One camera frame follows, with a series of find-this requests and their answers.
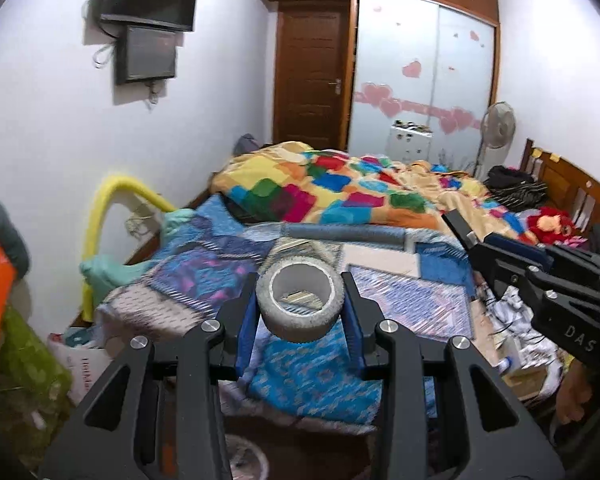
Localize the small black wall monitor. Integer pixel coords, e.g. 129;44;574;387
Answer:
114;26;178;86

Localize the brown wooden door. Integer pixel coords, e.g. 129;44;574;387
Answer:
273;1;350;148

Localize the blue patterned bed sheet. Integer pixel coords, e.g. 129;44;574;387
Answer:
95;196;475;434

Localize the frosted sliding wardrobe with hearts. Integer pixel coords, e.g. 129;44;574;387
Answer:
347;0;495;172

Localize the person right hand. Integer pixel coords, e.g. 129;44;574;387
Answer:
556;360;592;425

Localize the colourful patchwork blanket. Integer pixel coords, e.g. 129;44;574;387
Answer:
210;141;538;244

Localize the white standing fan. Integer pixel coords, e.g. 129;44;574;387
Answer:
474;101;516;177

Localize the white small cabinet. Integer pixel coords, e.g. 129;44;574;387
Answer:
385;120;432;165

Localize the wooden headboard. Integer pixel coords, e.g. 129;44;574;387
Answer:
519;139;600;236

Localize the white shopping bag red text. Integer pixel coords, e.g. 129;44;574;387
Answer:
47;327;112;405

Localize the black striped bag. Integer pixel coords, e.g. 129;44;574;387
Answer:
484;166;548;212

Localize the yellow foam bed rail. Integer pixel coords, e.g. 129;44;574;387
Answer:
78;173;178;322

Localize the grey tape roll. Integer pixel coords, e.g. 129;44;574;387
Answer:
257;257;344;344

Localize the red plush toy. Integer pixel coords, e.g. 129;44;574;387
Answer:
527;206;576;245

